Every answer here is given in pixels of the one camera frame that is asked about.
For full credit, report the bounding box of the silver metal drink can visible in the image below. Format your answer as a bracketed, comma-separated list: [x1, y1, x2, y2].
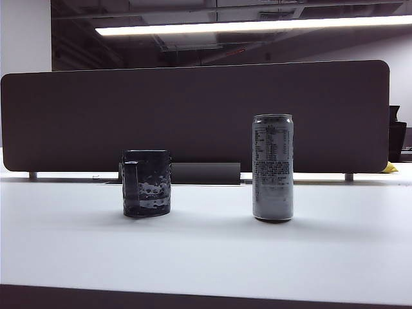
[252, 113, 294, 223]

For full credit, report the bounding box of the dark fabric desk divider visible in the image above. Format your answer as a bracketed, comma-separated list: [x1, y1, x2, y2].
[0, 59, 391, 173]

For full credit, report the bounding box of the dark dimpled glass mug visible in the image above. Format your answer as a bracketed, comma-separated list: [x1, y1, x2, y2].
[121, 149, 173, 219]

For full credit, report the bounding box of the long ceiling light strip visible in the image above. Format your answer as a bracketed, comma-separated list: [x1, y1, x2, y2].
[95, 15, 412, 37]

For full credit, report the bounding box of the black office chair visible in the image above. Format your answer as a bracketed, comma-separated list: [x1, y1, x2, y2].
[388, 105, 408, 163]

